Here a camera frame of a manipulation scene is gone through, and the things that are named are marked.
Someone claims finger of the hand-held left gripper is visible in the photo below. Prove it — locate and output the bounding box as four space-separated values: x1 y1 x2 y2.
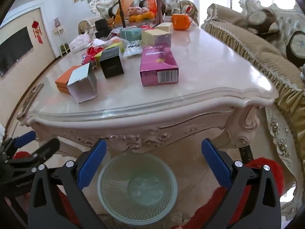
7 138 61 175
0 131 37 159

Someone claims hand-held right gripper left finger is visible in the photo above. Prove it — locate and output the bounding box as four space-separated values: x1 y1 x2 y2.
27 139 108 229

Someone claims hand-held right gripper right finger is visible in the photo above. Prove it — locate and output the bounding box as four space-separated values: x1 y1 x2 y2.
201 138 282 229

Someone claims pale green mesh wastebasket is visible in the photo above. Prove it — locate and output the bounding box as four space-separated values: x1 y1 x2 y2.
97 153 178 225

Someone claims ornate cream coffee table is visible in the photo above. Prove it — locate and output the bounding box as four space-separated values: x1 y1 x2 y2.
18 25 279 153

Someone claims flat orange box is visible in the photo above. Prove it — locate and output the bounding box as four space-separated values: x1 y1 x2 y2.
55 65 83 94

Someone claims open silver cardboard box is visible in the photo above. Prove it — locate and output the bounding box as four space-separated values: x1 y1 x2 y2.
67 62 98 104

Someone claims black television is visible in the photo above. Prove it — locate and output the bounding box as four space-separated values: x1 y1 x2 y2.
0 27 33 77

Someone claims black cardboard box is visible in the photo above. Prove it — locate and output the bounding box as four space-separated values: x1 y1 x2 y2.
99 47 124 79

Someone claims red wrapper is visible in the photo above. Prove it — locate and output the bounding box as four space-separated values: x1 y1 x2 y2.
82 46 105 65

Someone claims white side stand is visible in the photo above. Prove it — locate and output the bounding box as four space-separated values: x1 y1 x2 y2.
52 26 71 57

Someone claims white plastic bag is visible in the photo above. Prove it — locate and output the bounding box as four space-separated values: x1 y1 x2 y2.
69 34 90 54

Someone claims purple cardboard box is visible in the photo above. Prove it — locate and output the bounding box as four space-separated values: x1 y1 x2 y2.
139 45 179 87

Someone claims beige covered ornate sofa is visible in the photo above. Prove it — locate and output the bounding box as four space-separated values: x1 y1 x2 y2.
201 0 305 215

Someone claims yellow cardboard box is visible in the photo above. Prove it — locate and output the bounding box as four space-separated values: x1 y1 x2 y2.
94 42 124 67

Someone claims clear plastic packet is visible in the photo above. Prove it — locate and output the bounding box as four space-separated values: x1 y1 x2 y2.
123 40 143 58

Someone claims black case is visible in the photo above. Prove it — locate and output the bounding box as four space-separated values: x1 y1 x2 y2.
95 19 112 39

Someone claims teal cardboard box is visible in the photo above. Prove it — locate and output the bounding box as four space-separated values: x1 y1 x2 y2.
120 27 143 41

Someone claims large cream cardboard box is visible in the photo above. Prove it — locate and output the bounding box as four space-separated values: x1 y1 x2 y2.
142 29 171 50

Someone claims brown round-patterned cushion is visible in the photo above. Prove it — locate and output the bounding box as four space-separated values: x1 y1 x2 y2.
245 1 279 34
286 31 305 67

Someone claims small cream cardboard box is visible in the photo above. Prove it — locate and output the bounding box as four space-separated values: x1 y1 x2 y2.
156 23 173 34

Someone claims orange mug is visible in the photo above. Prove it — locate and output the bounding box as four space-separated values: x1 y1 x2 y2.
172 14 192 31

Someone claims bag of pink fruit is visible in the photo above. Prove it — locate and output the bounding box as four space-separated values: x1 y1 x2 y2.
128 7 148 16

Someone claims black tripod stick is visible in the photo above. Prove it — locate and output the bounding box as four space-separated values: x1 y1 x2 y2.
108 0 127 28

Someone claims purple glass vase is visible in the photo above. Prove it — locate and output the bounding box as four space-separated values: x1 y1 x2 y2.
155 0 166 27

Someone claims red gift bag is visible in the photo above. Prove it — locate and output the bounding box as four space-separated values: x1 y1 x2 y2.
145 0 158 15

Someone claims red knot wall ornament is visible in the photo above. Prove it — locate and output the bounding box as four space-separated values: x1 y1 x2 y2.
32 20 43 44

